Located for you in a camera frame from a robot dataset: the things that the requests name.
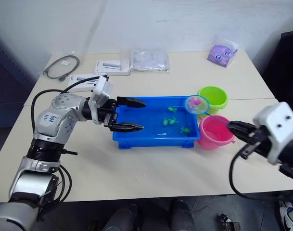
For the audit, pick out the pink plastic bucket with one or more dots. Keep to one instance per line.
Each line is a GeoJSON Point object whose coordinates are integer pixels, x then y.
{"type": "Point", "coordinates": [208, 142]}

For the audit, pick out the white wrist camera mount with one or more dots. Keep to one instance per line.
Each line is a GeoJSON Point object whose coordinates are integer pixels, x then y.
{"type": "Point", "coordinates": [101, 86]}
{"type": "Point", "coordinates": [278, 125]}

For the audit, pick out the dark rounded shape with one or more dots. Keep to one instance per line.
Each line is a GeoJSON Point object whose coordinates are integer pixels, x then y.
{"type": "Point", "coordinates": [122, 219]}

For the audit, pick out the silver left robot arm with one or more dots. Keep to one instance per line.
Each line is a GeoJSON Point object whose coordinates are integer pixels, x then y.
{"type": "Point", "coordinates": [59, 113]}

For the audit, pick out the white sneaker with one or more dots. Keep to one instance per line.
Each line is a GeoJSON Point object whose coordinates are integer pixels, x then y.
{"type": "Point", "coordinates": [290, 216]}

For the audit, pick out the pink toy fish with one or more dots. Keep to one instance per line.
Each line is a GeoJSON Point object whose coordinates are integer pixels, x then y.
{"type": "Point", "coordinates": [196, 102]}

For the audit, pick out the purple package in clear wrap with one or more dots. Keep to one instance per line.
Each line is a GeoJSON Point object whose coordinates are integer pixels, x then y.
{"type": "Point", "coordinates": [219, 54]}

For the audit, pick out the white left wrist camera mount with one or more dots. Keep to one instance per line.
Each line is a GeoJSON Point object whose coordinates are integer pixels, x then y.
{"type": "Point", "coordinates": [101, 86]}

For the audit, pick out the large white product box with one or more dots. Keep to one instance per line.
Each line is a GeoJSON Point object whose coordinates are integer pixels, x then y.
{"type": "Point", "coordinates": [79, 84]}

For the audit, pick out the small cyan fishing net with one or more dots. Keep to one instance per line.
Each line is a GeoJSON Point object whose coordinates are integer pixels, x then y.
{"type": "Point", "coordinates": [201, 108]}

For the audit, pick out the small black floor object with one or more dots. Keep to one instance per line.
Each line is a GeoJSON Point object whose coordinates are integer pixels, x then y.
{"type": "Point", "coordinates": [228, 222]}

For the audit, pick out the clear plastic bag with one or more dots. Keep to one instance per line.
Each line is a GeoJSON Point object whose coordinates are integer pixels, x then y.
{"type": "Point", "coordinates": [151, 60]}

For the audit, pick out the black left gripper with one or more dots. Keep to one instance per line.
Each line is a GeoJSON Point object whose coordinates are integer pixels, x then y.
{"type": "Point", "coordinates": [109, 113]}

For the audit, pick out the black chair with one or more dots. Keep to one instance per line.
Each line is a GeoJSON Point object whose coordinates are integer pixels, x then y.
{"type": "Point", "coordinates": [288, 72]}

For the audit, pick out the blue plastic tub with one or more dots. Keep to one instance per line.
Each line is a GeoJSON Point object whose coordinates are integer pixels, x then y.
{"type": "Point", "coordinates": [148, 142]}

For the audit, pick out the green toy fish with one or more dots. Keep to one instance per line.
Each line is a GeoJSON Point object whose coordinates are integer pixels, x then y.
{"type": "Point", "coordinates": [170, 121]}
{"type": "Point", "coordinates": [172, 109]}
{"type": "Point", "coordinates": [185, 130]}

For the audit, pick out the green plastic bucket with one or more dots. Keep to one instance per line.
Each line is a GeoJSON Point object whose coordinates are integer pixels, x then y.
{"type": "Point", "coordinates": [218, 103]}

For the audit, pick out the small white product box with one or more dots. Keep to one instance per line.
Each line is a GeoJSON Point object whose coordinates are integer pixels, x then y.
{"type": "Point", "coordinates": [107, 68]}

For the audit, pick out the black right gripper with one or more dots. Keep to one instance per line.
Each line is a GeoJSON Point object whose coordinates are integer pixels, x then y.
{"type": "Point", "coordinates": [259, 142]}

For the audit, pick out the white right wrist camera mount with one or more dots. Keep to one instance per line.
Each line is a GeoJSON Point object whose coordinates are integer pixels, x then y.
{"type": "Point", "coordinates": [278, 125]}

